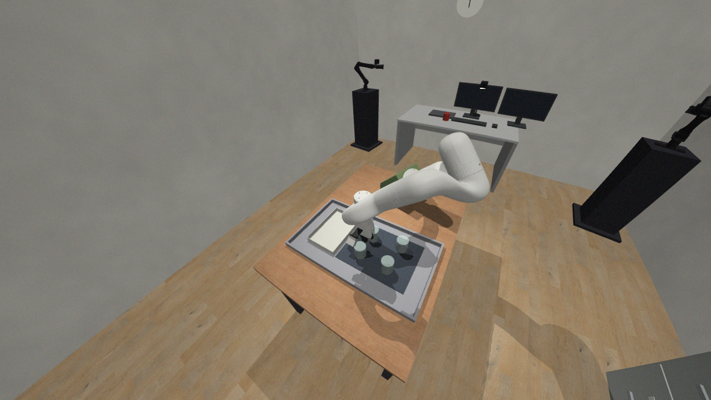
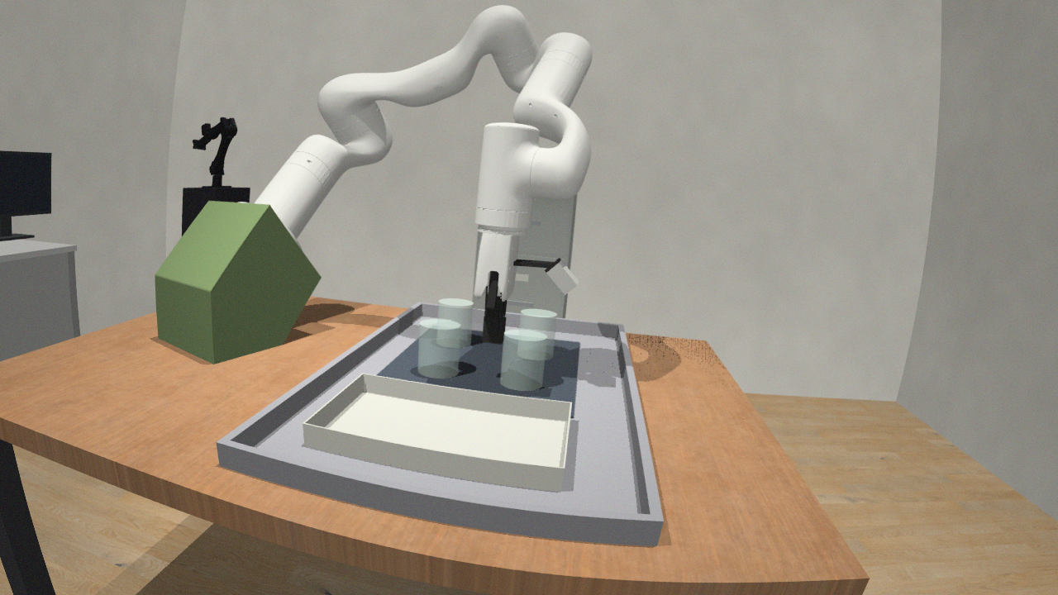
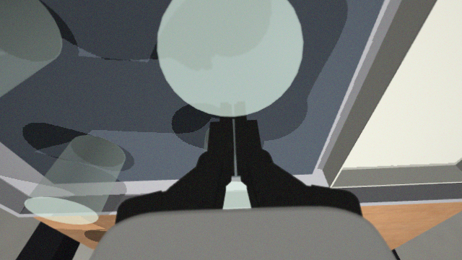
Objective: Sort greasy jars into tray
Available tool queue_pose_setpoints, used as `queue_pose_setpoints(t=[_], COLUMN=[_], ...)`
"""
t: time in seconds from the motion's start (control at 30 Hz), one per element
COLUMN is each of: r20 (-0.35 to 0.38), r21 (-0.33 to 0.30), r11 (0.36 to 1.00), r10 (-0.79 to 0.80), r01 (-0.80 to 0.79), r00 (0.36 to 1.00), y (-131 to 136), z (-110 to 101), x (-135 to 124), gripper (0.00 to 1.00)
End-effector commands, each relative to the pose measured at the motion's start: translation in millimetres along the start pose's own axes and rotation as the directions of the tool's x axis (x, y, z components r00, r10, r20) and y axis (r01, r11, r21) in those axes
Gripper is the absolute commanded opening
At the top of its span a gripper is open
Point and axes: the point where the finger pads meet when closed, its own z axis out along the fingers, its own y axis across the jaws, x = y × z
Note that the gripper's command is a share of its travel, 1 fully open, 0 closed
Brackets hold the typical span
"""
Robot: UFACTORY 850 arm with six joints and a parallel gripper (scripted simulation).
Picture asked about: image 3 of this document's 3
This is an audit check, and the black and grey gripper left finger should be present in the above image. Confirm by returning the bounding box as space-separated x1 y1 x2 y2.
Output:
115 116 235 224

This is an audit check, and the clear glass jar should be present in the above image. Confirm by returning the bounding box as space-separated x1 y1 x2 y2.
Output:
0 0 62 97
24 135 126 225
203 119 251 209
157 0 303 117

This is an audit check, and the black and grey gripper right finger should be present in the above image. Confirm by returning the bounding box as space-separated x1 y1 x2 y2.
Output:
235 115 363 217

